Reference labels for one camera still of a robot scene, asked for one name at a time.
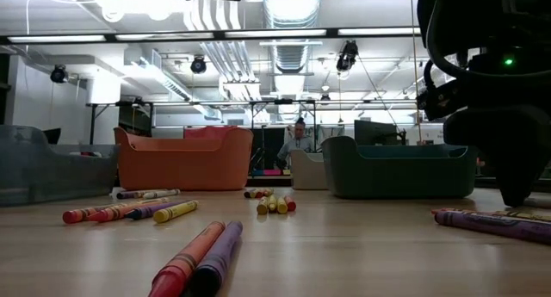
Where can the black light bar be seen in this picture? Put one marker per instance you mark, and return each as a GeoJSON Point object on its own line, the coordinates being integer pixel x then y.
{"type": "Point", "coordinates": [219, 35]}

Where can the colourful foam blocks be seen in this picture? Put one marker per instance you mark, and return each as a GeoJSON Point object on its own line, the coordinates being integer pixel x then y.
{"type": "Point", "coordinates": [271, 172]}

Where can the white crayon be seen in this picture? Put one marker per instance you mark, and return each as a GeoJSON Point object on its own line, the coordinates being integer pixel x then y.
{"type": "Point", "coordinates": [165, 193]}

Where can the silver air duct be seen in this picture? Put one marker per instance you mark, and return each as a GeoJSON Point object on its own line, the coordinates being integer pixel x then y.
{"type": "Point", "coordinates": [292, 51]}

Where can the black ceiling spotlight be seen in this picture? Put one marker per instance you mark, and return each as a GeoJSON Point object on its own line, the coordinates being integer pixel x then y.
{"type": "Point", "coordinates": [198, 65]}
{"type": "Point", "coordinates": [58, 73]}
{"type": "Point", "coordinates": [346, 56]}

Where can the red orange crayon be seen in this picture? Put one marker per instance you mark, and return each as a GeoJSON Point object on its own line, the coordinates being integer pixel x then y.
{"type": "Point", "coordinates": [290, 205]}

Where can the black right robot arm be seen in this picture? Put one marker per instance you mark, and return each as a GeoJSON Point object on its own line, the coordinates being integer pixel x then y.
{"type": "Point", "coordinates": [529, 21]}

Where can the white plastic bin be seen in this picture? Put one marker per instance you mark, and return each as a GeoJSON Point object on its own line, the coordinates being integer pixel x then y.
{"type": "Point", "coordinates": [307, 172]}

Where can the teal plastic bin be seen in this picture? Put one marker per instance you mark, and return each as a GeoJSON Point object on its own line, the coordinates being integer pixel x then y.
{"type": "Point", "coordinates": [396, 176]}

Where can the black aluminium table frame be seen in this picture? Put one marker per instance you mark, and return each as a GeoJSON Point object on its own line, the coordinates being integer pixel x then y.
{"type": "Point", "coordinates": [267, 181]}

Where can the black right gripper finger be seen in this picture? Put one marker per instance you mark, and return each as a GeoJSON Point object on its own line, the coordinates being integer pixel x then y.
{"type": "Point", "coordinates": [516, 181]}

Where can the black monitor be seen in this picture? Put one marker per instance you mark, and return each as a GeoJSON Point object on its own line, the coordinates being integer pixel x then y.
{"type": "Point", "coordinates": [374, 133]}

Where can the orange plastic bin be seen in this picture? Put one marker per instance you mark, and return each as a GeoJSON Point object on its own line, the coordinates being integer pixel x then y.
{"type": "Point", "coordinates": [185, 168]}

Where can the person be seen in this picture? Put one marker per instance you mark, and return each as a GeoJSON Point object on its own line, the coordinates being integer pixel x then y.
{"type": "Point", "coordinates": [297, 144]}

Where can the clear grey plastic bin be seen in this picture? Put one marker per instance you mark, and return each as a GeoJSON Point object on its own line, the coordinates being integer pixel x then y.
{"type": "Point", "coordinates": [51, 176]}

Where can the red plastic bin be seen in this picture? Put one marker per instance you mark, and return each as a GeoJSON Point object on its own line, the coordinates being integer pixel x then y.
{"type": "Point", "coordinates": [206, 132]}

